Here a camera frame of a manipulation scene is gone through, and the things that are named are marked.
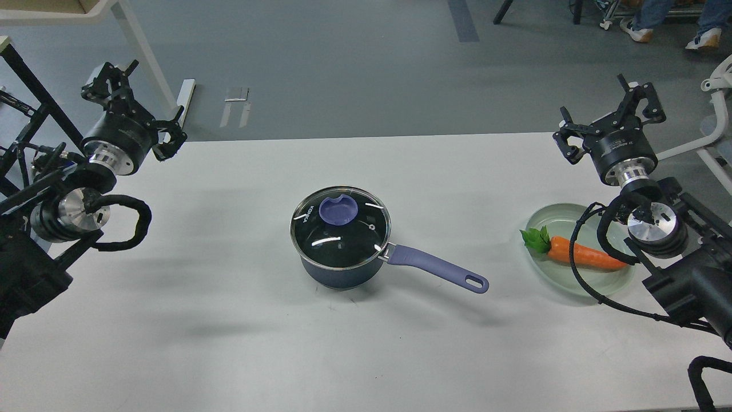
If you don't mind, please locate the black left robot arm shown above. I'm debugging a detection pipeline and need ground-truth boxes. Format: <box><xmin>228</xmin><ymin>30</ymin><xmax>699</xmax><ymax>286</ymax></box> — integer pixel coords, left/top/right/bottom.
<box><xmin>2</xmin><ymin>60</ymin><xmax>188</xmax><ymax>340</ymax></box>

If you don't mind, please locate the person's left shoe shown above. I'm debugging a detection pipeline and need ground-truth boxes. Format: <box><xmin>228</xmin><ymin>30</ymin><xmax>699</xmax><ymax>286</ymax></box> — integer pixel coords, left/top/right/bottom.
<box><xmin>685</xmin><ymin>27</ymin><xmax>722</xmax><ymax>52</ymax></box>

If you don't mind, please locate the black metal stand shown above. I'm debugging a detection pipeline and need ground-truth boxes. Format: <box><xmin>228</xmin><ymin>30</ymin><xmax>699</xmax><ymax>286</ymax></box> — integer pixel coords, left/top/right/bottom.
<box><xmin>1</xmin><ymin>35</ymin><xmax>83</xmax><ymax>197</ymax></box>

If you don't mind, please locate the blue saucepan with handle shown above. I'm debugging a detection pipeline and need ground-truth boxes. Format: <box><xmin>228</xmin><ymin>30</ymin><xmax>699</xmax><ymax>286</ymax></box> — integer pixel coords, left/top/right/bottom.
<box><xmin>291</xmin><ymin>233</ymin><xmax>489</xmax><ymax>293</ymax></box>

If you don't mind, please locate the pale green plate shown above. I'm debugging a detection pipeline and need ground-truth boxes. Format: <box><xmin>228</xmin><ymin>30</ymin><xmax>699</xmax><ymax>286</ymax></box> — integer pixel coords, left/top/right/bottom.
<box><xmin>521</xmin><ymin>203</ymin><xmax>634</xmax><ymax>297</ymax></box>

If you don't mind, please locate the person's shoe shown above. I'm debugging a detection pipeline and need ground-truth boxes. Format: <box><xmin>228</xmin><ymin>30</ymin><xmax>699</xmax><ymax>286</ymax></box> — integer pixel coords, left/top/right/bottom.
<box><xmin>685</xmin><ymin>27</ymin><xmax>722</xmax><ymax>52</ymax></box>
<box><xmin>619</xmin><ymin>18</ymin><xmax>653</xmax><ymax>43</ymax></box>

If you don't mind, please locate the glass lid with blue knob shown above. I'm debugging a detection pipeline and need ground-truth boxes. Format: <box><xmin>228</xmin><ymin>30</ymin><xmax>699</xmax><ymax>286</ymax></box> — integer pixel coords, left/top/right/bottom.
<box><xmin>290</xmin><ymin>186</ymin><xmax>392</xmax><ymax>241</ymax></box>

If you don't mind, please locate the white table frame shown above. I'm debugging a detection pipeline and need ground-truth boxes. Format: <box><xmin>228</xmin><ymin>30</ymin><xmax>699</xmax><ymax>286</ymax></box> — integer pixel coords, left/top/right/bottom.
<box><xmin>1</xmin><ymin>1</ymin><xmax>196</xmax><ymax>125</ymax></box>

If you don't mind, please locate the white chair base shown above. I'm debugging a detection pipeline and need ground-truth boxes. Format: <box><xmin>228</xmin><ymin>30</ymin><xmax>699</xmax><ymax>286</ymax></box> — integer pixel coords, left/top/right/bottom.
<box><xmin>657</xmin><ymin>56</ymin><xmax>731</xmax><ymax>194</ymax></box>

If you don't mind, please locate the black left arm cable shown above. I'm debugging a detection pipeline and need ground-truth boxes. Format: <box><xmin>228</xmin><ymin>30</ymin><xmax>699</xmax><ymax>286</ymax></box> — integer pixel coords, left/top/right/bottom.
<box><xmin>85</xmin><ymin>195</ymin><xmax>153</xmax><ymax>252</ymax></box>

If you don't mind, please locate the orange toy carrot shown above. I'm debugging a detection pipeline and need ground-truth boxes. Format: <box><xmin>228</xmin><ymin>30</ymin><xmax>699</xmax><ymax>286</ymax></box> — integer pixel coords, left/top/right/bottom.
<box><xmin>519</xmin><ymin>226</ymin><xmax>627</xmax><ymax>271</ymax></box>

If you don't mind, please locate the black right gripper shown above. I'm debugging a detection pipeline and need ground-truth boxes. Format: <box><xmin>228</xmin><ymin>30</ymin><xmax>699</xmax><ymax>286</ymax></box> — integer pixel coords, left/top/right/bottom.
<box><xmin>552</xmin><ymin>74</ymin><xmax>667</xmax><ymax>187</ymax></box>

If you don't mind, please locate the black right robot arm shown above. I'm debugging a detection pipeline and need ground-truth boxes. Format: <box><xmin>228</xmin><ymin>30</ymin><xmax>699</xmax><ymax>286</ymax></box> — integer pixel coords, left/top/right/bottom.
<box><xmin>552</xmin><ymin>74</ymin><xmax>731</xmax><ymax>345</ymax></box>

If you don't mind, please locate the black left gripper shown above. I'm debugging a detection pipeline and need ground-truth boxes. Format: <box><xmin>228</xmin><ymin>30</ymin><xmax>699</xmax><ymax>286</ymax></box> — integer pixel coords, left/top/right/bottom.
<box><xmin>81</xmin><ymin>60</ymin><xmax>188</xmax><ymax>176</ymax></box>

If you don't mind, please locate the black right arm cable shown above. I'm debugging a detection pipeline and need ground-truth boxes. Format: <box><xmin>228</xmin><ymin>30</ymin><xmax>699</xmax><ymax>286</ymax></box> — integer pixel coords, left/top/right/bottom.
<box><xmin>569</xmin><ymin>201</ymin><xmax>721</xmax><ymax>335</ymax></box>

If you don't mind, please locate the person's right shoe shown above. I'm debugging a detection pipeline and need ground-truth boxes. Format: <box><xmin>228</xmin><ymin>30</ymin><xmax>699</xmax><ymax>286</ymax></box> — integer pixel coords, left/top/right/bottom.
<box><xmin>619</xmin><ymin>18</ymin><xmax>653</xmax><ymax>43</ymax></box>

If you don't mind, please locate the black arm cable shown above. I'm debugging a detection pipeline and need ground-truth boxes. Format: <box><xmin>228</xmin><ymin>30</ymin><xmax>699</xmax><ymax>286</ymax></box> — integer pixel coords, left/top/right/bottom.
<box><xmin>569</xmin><ymin>201</ymin><xmax>721</xmax><ymax>335</ymax></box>
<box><xmin>85</xmin><ymin>195</ymin><xmax>153</xmax><ymax>252</ymax></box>

